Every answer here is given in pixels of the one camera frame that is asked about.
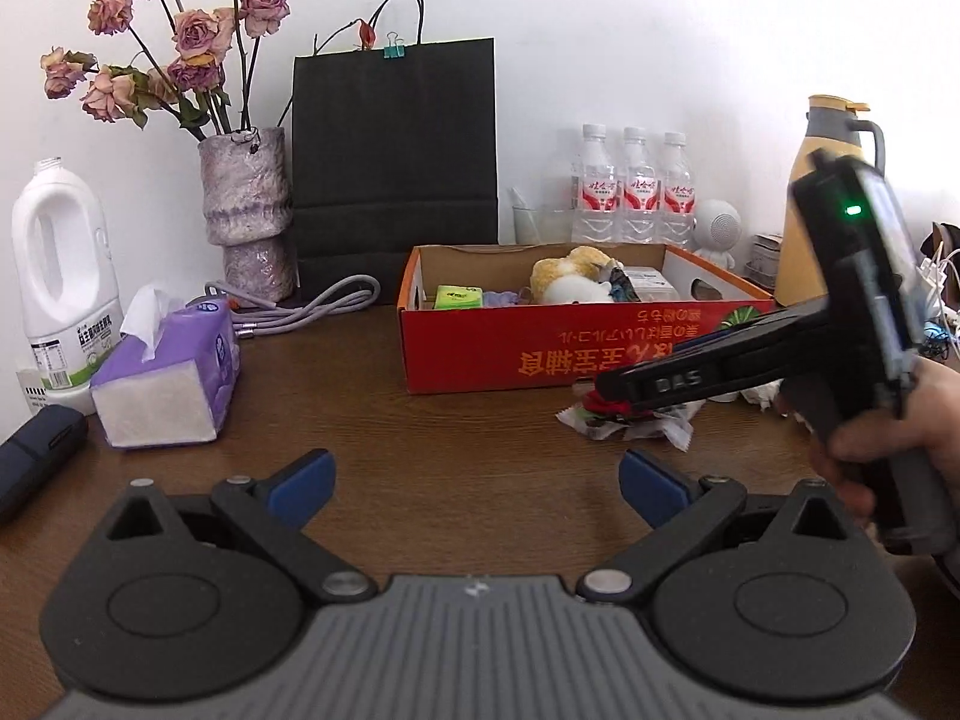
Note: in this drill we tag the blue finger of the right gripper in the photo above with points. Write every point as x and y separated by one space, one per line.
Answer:
722 339
782 346

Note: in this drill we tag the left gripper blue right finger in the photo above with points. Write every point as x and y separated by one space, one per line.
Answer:
685 516

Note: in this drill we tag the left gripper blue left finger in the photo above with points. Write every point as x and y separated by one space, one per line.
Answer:
271 512

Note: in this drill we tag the cotton swab plastic box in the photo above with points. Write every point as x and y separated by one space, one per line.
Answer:
650 285

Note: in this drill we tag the white tissue paper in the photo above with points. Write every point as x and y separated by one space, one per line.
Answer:
673 423

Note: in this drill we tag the blue patterned cloth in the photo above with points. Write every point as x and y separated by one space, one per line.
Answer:
621 287

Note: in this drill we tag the red fabric flower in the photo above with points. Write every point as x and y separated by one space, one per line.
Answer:
612 410

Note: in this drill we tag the yellow white plush toy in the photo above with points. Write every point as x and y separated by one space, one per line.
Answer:
582 276

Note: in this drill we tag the purple fabric pouch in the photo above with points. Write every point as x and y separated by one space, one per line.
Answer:
501 298

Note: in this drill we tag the red cardboard pumpkin box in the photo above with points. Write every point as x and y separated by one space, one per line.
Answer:
450 351

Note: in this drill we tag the green tissue pack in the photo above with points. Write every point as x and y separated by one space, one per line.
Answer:
451 297

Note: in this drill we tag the person's right hand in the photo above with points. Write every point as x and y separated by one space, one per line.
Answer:
929 423

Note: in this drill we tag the white charger adapters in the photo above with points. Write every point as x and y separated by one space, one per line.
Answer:
934 271

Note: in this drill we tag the white astronaut speaker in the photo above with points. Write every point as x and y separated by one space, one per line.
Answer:
717 231

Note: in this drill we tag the yellow thermos jug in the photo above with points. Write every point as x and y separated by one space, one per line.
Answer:
834 128

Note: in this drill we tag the middle water bottle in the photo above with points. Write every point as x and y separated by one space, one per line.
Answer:
641 190

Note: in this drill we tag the water bottle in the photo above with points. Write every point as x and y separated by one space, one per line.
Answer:
641 190
679 194
598 201

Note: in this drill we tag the right water bottle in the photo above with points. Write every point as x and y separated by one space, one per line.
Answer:
679 194

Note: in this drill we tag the purple tissue pack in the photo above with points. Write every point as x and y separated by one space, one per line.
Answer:
172 377

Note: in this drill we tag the left water bottle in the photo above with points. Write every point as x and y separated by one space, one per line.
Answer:
598 201

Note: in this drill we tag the glass cup with straw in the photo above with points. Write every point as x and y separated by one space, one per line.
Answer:
539 224

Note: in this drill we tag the black glasses case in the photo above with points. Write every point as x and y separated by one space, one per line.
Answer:
33 455

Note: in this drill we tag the purple ceramic vase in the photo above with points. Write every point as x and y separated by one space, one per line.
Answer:
247 210

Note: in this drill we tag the white detergent jug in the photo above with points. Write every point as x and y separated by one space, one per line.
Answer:
69 293

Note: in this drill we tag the black paper shopping bag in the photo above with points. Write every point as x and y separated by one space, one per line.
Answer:
392 147

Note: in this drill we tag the dried pink rose bouquet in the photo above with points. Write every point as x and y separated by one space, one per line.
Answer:
194 63

